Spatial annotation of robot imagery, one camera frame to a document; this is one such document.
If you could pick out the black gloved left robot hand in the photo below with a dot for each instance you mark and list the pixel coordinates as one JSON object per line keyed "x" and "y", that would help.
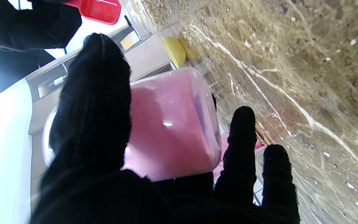
{"x": 92, "y": 124}

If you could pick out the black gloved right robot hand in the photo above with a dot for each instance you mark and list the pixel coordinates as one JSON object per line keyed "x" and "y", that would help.
{"x": 20, "y": 21}

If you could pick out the red plastic scoop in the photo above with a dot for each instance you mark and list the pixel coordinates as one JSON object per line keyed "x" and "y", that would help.
{"x": 99, "y": 11}

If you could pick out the pink plastic measuring cup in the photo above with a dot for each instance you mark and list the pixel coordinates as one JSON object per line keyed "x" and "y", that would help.
{"x": 172, "y": 124}

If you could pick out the yellow plastic bowl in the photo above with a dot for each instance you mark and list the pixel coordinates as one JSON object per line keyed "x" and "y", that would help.
{"x": 175, "y": 51}

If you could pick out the clear grain jar with label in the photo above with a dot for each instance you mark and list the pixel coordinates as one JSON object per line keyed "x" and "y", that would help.
{"x": 160, "y": 12}

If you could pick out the brown tall cabinet panel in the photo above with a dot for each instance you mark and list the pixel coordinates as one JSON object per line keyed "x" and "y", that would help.
{"x": 148, "y": 57}

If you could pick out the beige cardboard box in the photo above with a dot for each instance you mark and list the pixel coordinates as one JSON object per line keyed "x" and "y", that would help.
{"x": 130, "y": 41}

